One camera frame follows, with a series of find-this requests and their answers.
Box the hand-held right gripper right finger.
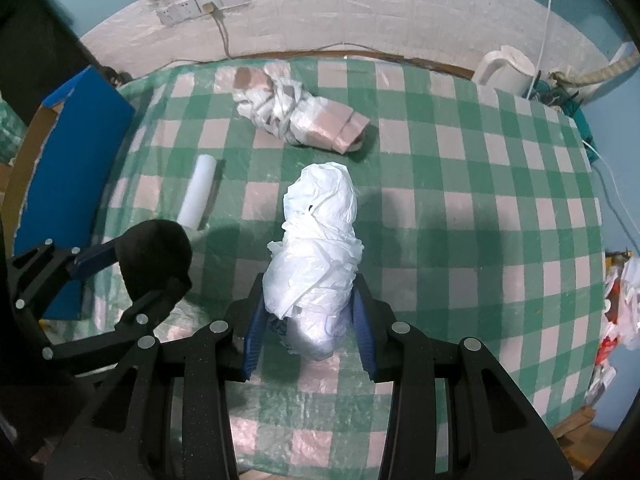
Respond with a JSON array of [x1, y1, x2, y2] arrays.
[[350, 275, 573, 480]]

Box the brown cardboard piece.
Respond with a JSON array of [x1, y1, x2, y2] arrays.
[[550, 405, 616, 461]]

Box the pile of plastic bags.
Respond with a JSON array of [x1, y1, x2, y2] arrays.
[[585, 250, 640, 406]]

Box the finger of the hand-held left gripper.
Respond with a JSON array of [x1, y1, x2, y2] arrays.
[[39, 277, 193, 377], [7, 239, 124, 317]]

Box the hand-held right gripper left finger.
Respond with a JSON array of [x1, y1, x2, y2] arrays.
[[42, 272, 266, 480]]

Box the thin white cord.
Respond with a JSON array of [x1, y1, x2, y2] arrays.
[[525, 0, 558, 98]]

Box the beige bundle wrapped in plastic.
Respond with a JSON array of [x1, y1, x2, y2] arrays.
[[232, 62, 371, 155]]

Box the white roll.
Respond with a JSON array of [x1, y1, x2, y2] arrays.
[[176, 155, 219, 233]]

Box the beige braided hose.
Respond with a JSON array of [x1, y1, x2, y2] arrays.
[[547, 50, 640, 92]]

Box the white electric kettle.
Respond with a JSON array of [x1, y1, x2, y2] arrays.
[[472, 45, 537, 97]]

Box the grey plug cable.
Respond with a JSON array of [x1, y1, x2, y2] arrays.
[[202, 4, 232, 58]]

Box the white plastic bundle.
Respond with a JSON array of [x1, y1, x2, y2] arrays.
[[262, 161, 364, 361]]

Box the cardboard box with blue tape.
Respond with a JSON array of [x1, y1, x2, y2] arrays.
[[0, 65, 137, 322]]

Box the black soft pouch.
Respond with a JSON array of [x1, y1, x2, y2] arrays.
[[119, 219, 193, 306]]

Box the green checked tablecloth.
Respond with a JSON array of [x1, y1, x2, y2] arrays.
[[82, 57, 603, 476]]

